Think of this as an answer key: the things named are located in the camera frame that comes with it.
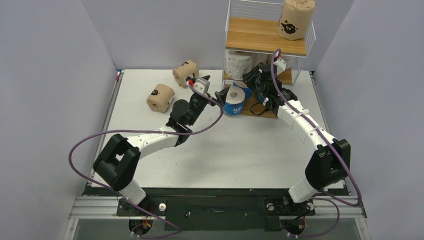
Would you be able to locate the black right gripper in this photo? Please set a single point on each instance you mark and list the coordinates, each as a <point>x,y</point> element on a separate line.
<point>253,79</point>

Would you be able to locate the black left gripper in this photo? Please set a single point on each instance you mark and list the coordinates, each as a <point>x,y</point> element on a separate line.
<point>220,95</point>

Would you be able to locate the floral white paper roll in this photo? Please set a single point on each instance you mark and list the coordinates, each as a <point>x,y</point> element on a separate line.
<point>288,61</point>
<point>238,63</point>
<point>259,58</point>

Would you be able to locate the blue paper roll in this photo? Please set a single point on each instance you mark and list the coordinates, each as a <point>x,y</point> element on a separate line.
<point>263,97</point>
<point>234,103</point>
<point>247,91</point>

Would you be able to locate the brown paper roll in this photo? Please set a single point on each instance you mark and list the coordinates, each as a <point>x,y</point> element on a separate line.
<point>160,98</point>
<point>295,18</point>
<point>184,70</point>

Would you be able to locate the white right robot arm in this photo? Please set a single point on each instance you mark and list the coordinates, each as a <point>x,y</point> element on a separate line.
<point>329,157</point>

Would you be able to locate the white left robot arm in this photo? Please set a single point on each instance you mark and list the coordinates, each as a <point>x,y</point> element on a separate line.
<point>117,162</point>

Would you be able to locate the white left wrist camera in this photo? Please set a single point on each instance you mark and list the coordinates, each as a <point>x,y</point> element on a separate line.
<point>199,86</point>

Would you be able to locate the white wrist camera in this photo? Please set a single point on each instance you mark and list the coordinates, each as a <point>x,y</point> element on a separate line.
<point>199,86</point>
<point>280,65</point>

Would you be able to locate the white wire wooden shelf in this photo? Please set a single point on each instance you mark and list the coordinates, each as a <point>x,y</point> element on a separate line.
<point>251,26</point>

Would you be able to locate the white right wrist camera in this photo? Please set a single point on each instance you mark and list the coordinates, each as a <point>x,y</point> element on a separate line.
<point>280,65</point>

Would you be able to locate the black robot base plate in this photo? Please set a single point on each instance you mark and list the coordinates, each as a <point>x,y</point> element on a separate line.
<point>226,209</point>

